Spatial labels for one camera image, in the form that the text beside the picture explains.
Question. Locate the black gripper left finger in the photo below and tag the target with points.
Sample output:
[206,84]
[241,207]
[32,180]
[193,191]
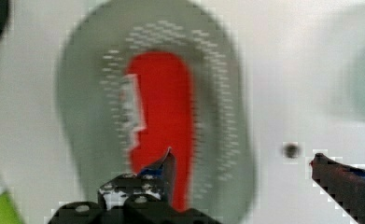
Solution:
[141,198]

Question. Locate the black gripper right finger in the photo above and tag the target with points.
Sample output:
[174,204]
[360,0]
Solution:
[345,184]

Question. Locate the red ketchup bottle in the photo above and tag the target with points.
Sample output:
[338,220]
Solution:
[164,88]

